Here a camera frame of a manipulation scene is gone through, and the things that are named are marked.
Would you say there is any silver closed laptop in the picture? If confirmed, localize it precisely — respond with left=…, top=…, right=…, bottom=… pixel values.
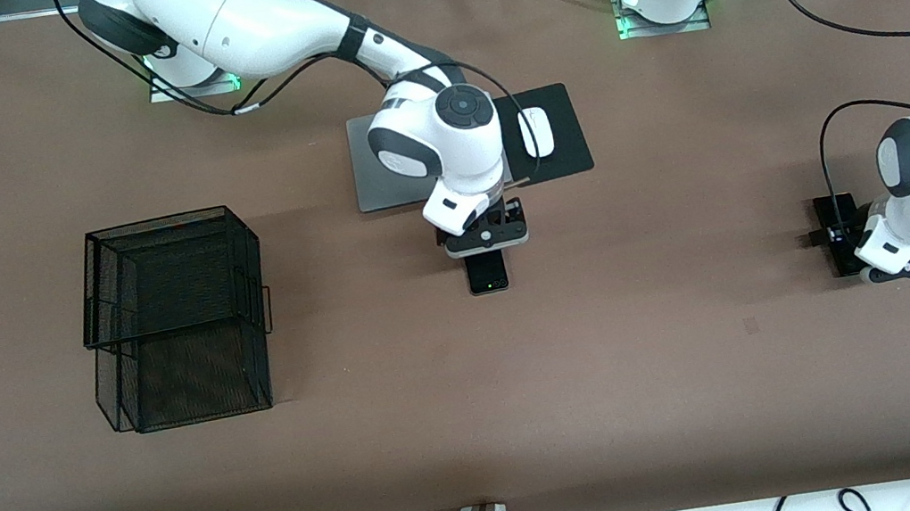
left=344, top=92, right=516, bottom=215

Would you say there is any white computer mouse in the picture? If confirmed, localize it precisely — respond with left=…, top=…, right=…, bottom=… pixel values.
left=517, top=104, right=558, bottom=161

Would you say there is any small black flip phone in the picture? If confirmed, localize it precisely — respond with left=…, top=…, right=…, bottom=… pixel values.
left=464, top=250, right=511, bottom=297

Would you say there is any black mesh two-tier tray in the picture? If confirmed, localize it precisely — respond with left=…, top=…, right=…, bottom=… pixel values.
left=66, top=201, right=289, bottom=441

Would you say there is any tall black smartphone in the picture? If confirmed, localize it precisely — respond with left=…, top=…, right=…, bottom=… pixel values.
left=811, top=189, right=881, bottom=281

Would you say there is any black mouse pad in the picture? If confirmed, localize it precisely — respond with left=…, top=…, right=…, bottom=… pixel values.
left=491, top=80, right=596, bottom=190

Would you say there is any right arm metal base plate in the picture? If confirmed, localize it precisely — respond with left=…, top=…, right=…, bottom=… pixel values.
left=144, top=43, right=244, bottom=104

